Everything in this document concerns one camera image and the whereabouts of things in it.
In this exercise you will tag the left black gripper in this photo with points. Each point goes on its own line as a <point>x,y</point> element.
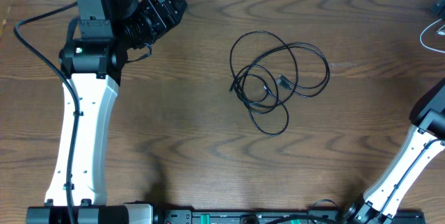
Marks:
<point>151,11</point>

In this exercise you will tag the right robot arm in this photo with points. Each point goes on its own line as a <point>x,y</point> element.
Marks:
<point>424,140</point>

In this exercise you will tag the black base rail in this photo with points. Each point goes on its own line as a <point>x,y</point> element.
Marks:
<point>186,216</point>

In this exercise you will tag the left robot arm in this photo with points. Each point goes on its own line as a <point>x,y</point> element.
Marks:
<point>91,64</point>

